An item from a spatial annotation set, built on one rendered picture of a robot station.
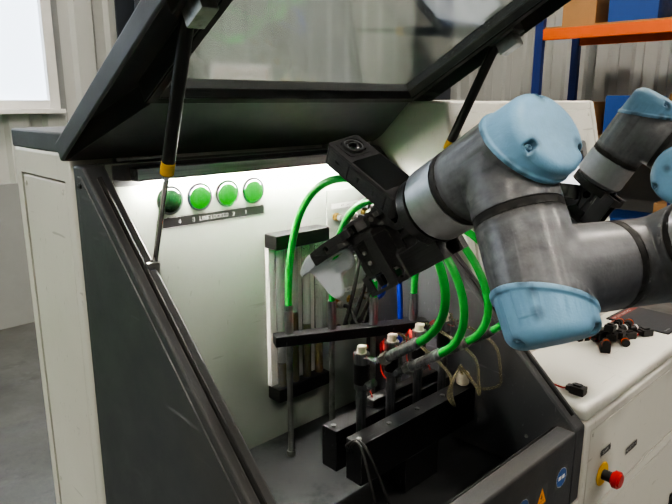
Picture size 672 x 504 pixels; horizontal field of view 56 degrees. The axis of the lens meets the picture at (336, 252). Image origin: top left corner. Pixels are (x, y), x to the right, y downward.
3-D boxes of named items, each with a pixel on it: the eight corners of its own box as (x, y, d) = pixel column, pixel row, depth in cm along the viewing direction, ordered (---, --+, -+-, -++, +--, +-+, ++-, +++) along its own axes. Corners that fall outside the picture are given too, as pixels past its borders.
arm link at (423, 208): (413, 163, 55) (470, 139, 60) (385, 185, 59) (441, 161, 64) (455, 237, 55) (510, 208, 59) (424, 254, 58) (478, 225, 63)
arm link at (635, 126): (686, 112, 89) (633, 82, 92) (635, 177, 94) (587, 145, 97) (692, 112, 95) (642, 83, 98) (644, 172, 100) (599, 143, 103)
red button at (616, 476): (614, 498, 126) (617, 475, 125) (594, 489, 129) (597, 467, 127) (625, 487, 129) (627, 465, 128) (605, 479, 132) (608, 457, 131)
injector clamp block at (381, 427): (360, 522, 110) (361, 444, 107) (322, 497, 117) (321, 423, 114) (472, 449, 133) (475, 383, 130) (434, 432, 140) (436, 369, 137)
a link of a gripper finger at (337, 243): (308, 269, 69) (363, 234, 64) (301, 257, 70) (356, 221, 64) (332, 259, 73) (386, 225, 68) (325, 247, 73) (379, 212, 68)
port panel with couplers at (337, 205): (336, 329, 141) (336, 192, 134) (326, 325, 143) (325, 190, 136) (376, 316, 150) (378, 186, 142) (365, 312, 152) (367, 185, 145)
